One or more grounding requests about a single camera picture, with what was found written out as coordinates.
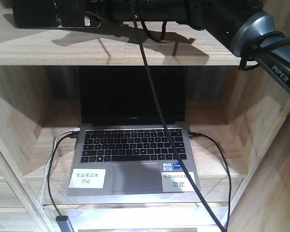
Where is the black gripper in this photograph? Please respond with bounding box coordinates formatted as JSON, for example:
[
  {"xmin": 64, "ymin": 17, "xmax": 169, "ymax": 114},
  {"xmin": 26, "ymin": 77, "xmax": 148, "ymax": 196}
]
[{"xmin": 87, "ymin": 0, "xmax": 205, "ymax": 30}]

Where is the black smartphone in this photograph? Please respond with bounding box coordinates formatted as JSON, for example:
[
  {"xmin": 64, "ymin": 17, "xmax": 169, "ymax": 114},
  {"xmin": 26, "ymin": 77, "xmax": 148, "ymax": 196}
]
[{"xmin": 12, "ymin": 0, "xmax": 101, "ymax": 28}]

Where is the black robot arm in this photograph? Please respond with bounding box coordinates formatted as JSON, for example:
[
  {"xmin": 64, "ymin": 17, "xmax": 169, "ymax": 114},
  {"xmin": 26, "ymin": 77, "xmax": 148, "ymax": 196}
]
[{"xmin": 85, "ymin": 0, "xmax": 290, "ymax": 94}]

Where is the wooden desk shelf unit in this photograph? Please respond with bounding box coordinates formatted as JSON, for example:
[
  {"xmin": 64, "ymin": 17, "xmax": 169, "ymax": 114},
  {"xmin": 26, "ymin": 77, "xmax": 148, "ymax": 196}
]
[{"xmin": 0, "ymin": 0, "xmax": 290, "ymax": 232}]

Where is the silver laptop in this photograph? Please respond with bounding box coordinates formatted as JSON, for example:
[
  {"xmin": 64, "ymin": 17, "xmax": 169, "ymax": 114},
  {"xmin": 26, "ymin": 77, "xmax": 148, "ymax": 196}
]
[{"xmin": 68, "ymin": 66, "xmax": 199, "ymax": 196}]

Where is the grey usb hub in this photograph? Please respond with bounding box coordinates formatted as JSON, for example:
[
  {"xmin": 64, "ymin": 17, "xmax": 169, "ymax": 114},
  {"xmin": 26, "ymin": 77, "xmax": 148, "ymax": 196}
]
[{"xmin": 56, "ymin": 215, "xmax": 75, "ymax": 232}]

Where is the black laptop cable right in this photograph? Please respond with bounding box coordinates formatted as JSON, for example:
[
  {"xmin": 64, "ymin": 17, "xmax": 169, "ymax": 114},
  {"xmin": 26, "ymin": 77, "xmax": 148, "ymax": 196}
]
[{"xmin": 188, "ymin": 131, "xmax": 232, "ymax": 228}]

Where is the black laptop cable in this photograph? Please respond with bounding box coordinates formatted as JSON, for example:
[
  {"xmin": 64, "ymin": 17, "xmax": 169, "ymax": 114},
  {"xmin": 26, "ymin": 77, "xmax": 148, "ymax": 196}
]
[
  {"xmin": 47, "ymin": 133, "xmax": 79, "ymax": 217},
  {"xmin": 188, "ymin": 131, "xmax": 232, "ymax": 228}
]

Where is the black laptop cable left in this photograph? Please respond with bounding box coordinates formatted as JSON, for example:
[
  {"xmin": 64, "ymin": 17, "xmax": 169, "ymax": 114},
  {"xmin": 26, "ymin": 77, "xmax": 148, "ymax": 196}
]
[{"xmin": 47, "ymin": 133, "xmax": 79, "ymax": 217}]

